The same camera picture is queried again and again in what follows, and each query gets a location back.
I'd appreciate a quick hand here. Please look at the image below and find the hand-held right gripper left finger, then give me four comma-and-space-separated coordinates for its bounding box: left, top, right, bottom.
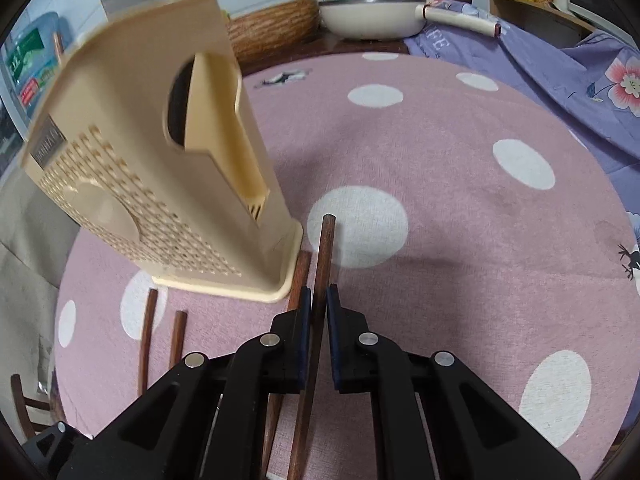
57, 285, 313, 480

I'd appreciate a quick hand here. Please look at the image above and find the blue water jug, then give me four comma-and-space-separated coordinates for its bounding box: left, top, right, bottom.
1, 11, 65, 128

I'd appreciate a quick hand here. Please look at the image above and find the purple floral cloth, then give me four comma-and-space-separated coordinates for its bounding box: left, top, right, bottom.
404, 0, 640, 282

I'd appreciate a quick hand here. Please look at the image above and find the beige draped cloth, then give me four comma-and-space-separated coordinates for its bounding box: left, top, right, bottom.
0, 175, 82, 403

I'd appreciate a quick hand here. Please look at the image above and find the pink polka dot tablecloth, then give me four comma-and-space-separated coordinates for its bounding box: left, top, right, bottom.
52, 52, 640, 480

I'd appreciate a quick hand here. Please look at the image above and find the woven basket sink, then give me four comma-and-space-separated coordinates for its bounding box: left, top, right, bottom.
225, 0, 321, 64

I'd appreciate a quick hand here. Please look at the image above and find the cream plastic utensil holder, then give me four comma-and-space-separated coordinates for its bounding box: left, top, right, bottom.
22, 0, 305, 304

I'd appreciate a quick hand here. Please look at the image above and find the dark wooden counter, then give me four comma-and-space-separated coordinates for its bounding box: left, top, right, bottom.
234, 30, 412, 79

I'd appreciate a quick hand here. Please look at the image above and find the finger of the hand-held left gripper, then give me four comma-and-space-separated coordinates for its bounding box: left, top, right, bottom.
22, 420, 94, 472

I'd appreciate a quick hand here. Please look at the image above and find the dark wooden chair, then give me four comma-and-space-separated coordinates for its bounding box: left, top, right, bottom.
10, 373, 57, 444

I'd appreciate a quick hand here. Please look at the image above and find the wooden box shelf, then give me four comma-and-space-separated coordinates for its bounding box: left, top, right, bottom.
488, 0, 597, 50

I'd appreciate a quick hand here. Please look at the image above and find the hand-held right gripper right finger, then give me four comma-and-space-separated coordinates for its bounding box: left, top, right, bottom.
326, 284, 583, 480

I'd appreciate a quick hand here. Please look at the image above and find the brown wooden chopstick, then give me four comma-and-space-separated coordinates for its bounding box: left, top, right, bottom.
137, 288, 159, 397
286, 213, 337, 480
260, 250, 312, 467
168, 311, 189, 369

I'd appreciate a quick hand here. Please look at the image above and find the white pan with handle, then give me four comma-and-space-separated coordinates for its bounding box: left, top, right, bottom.
318, 0, 503, 41

